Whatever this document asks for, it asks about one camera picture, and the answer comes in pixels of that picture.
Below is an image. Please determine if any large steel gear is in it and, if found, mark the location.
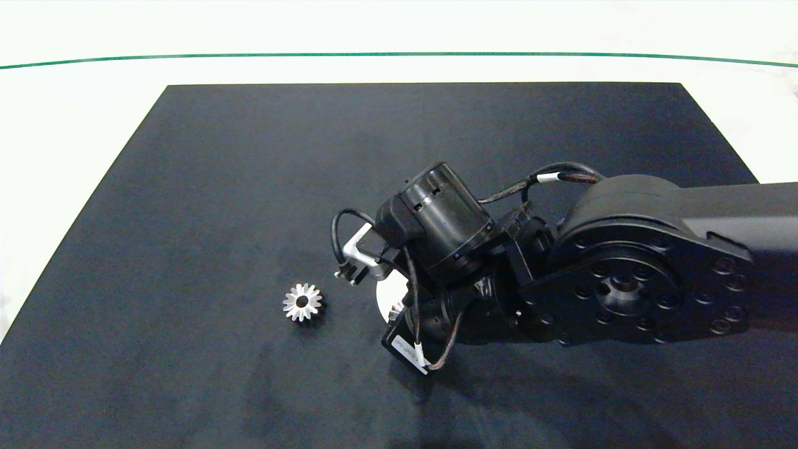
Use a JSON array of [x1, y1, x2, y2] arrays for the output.
[[282, 282, 324, 323]]

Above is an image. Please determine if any round white plate with pins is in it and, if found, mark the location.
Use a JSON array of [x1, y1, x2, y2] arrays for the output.
[[377, 274, 413, 325]]

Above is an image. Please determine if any dark mat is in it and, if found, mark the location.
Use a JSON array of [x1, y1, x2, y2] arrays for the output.
[[0, 82, 798, 449]]

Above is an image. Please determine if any black cable with white tag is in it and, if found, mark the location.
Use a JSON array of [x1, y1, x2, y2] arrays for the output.
[[479, 162, 607, 205], [401, 246, 465, 373]]

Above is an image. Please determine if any silver boxy wrist camera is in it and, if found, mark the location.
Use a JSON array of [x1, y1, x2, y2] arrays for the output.
[[335, 223, 395, 287]]

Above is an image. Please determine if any black camera cable loop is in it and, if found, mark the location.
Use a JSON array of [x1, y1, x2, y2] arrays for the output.
[[330, 208, 378, 278]]

